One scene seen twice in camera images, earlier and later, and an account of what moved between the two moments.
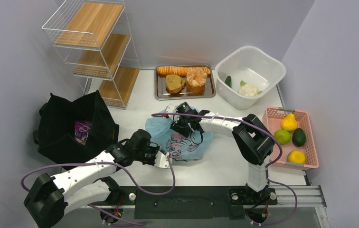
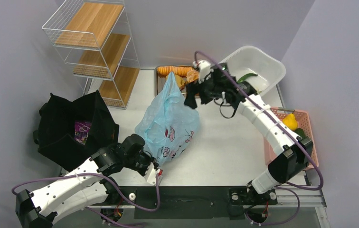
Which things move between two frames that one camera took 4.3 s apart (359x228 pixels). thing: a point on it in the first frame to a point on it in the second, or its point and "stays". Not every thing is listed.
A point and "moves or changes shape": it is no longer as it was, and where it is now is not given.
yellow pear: (289, 123) stays
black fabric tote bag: (55, 137) stays
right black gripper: (178, 126) to (194, 88)
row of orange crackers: (181, 71) stays
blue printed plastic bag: (180, 147) moves or changes shape
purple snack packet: (81, 130) stays
